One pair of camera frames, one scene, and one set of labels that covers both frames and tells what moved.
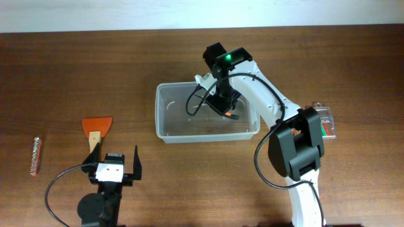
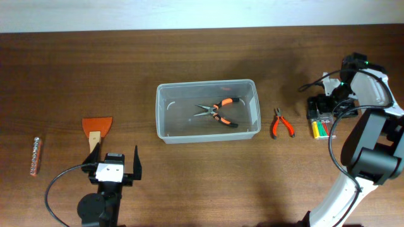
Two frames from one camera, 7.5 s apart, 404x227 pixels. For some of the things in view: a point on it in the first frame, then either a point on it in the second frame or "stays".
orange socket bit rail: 35,163 stays
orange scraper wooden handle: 95,128 stays
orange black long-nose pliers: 230,115 -> 212,110
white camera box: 109,172 stays
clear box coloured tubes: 326,120 stays
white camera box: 206,81 -> 329,84
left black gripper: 89,166 stays
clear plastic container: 184,115 stays
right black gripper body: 220,101 -> 331,104
